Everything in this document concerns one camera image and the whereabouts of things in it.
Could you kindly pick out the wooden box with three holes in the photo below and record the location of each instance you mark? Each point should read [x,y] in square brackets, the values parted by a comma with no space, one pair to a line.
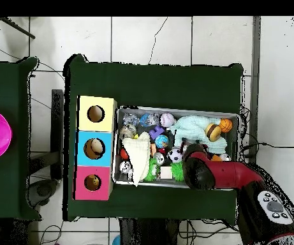
[105,158]

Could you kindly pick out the small orange basketball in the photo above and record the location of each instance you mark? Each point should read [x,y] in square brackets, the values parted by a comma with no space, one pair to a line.
[225,125]

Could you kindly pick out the dark green table cloth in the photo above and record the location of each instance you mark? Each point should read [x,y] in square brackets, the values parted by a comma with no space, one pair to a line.
[157,86]
[3,89]

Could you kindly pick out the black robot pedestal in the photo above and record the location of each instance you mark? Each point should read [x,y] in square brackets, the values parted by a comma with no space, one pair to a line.
[149,234]

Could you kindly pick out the white baseball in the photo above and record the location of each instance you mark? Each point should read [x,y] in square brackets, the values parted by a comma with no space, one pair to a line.
[167,120]

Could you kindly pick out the mint green cloth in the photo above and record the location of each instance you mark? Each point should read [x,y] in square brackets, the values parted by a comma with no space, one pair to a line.
[190,127]

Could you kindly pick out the toy hamburger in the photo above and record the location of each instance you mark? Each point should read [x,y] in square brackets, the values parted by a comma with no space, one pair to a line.
[213,132]

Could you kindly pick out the purple toy block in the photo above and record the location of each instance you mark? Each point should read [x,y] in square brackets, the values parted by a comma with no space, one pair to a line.
[157,132]

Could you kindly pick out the cream yellow cloth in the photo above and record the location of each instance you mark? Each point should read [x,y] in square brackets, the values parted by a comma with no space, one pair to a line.
[139,155]

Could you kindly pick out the brown plush toy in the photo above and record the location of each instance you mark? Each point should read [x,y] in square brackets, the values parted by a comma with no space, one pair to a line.
[93,181]

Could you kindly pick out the blue globe ball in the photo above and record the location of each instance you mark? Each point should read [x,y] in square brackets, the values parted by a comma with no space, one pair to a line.
[162,141]

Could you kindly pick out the shallow mesh bin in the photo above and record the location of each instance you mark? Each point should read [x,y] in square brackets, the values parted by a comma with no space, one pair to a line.
[122,180]

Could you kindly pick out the silver drink can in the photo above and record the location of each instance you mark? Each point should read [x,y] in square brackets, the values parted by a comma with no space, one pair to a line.
[125,167]

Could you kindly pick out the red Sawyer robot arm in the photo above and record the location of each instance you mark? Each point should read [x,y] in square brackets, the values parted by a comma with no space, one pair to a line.
[233,173]

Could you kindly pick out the small soccer ball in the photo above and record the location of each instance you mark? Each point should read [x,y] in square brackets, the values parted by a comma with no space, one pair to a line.
[175,155]

